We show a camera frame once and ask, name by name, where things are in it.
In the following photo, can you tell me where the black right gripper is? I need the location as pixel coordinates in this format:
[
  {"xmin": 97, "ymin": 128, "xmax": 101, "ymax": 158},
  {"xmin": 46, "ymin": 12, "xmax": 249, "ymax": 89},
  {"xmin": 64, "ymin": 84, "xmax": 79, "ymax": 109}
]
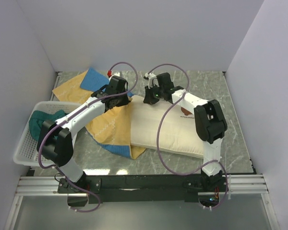
[{"xmin": 144, "ymin": 84, "xmax": 164, "ymax": 106}]

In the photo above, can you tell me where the blue and yellow pillowcase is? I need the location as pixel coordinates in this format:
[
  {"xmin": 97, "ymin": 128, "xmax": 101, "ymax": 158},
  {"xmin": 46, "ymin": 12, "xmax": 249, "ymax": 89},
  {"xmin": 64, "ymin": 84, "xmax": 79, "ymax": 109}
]
[{"xmin": 52, "ymin": 69, "xmax": 146, "ymax": 160}]

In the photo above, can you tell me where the cream pillow with bear print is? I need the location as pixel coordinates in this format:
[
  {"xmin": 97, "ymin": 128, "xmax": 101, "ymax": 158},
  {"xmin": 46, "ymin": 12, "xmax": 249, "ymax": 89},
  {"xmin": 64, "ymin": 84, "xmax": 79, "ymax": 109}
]
[{"xmin": 128, "ymin": 95, "xmax": 204, "ymax": 159}]

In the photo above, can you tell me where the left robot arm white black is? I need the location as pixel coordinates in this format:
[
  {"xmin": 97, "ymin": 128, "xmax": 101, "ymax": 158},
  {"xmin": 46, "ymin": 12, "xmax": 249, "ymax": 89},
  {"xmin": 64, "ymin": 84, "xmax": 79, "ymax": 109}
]
[{"xmin": 36, "ymin": 75, "xmax": 130, "ymax": 193}]

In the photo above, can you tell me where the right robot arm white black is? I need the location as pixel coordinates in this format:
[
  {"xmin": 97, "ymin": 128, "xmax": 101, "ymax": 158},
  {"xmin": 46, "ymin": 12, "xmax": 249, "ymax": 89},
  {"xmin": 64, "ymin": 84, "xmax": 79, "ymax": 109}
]
[{"xmin": 144, "ymin": 72, "xmax": 228, "ymax": 191}]

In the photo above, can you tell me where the green cloth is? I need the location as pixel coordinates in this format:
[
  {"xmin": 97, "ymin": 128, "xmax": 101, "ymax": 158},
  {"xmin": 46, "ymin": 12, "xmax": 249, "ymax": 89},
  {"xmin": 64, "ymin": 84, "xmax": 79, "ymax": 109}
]
[{"xmin": 29, "ymin": 110, "xmax": 67, "ymax": 141}]

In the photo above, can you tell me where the black base beam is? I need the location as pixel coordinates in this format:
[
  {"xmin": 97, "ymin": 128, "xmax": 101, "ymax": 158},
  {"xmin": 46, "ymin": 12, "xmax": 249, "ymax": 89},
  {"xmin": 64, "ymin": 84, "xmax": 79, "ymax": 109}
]
[{"xmin": 58, "ymin": 174, "xmax": 228, "ymax": 207}]

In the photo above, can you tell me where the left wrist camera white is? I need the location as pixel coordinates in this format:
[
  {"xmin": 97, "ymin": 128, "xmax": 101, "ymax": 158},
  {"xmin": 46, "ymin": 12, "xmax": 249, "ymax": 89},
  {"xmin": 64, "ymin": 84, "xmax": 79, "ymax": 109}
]
[{"xmin": 107, "ymin": 70, "xmax": 120, "ymax": 79}]

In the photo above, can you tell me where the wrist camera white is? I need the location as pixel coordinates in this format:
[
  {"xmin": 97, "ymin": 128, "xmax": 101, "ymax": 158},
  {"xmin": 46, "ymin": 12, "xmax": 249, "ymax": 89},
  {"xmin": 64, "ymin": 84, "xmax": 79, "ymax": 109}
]
[
  {"xmin": 107, "ymin": 70, "xmax": 120, "ymax": 79},
  {"xmin": 143, "ymin": 73, "xmax": 156, "ymax": 89}
]

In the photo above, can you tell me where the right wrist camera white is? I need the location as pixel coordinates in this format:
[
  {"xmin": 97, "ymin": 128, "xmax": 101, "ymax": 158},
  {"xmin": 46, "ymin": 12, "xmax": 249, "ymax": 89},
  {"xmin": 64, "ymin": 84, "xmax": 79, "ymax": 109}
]
[{"xmin": 143, "ymin": 73, "xmax": 156, "ymax": 89}]

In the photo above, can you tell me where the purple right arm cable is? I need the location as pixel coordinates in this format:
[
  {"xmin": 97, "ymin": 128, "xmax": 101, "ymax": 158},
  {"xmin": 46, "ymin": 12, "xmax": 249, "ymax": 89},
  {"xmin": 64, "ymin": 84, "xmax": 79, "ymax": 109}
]
[{"xmin": 146, "ymin": 63, "xmax": 230, "ymax": 210}]

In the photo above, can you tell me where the aluminium rail frame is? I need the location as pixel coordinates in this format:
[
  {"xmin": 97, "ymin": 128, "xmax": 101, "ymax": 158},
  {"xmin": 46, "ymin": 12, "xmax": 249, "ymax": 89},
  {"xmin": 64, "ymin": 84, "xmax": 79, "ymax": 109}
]
[{"xmin": 4, "ymin": 174, "xmax": 280, "ymax": 230}]

